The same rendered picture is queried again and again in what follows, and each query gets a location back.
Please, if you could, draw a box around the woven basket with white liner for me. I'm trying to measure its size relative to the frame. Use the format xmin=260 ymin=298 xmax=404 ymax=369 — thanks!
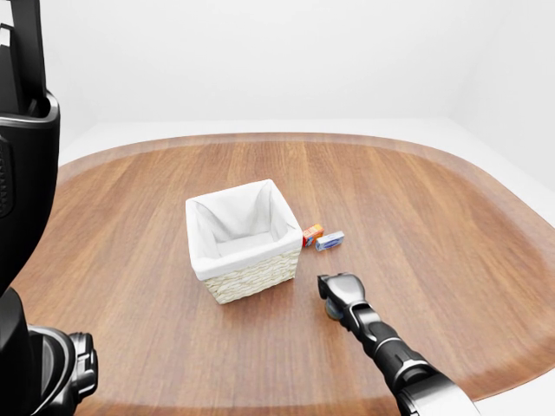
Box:
xmin=185 ymin=178 xmax=304 ymax=306

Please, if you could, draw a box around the small orange food box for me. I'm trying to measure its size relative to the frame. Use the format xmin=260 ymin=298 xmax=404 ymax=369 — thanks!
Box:
xmin=302 ymin=223 xmax=325 ymax=249

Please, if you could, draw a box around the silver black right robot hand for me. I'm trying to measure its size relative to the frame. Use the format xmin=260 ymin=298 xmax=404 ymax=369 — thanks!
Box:
xmin=316 ymin=271 xmax=370 ymax=321

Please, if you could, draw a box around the small blue white food box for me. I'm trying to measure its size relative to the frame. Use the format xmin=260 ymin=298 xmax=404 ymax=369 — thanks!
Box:
xmin=314 ymin=232 xmax=347 ymax=253

